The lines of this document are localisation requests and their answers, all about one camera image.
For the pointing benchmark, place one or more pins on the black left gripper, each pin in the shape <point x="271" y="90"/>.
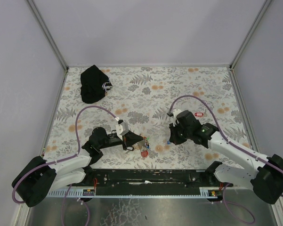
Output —
<point x="125" y="141"/>

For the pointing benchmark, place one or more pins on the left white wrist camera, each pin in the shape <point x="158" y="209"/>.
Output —
<point x="122" y="128"/>

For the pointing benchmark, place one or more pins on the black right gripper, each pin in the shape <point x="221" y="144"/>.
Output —
<point x="175" y="137"/>

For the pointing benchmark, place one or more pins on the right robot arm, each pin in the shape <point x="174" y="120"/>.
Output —
<point x="258" y="172"/>

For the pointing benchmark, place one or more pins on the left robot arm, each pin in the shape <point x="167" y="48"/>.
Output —
<point x="40" y="176"/>

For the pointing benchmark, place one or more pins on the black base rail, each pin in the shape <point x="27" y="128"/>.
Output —
<point x="111" y="182"/>

